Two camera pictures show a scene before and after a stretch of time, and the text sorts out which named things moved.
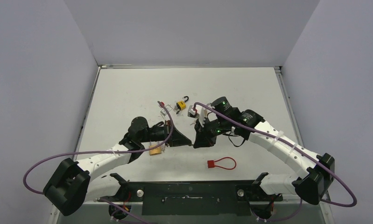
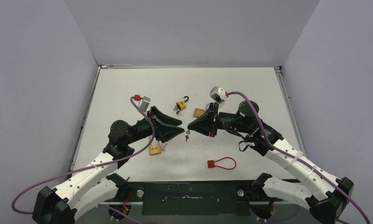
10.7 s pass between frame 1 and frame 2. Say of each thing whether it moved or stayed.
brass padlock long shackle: stayed
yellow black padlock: stayed
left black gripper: moved
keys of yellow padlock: stayed
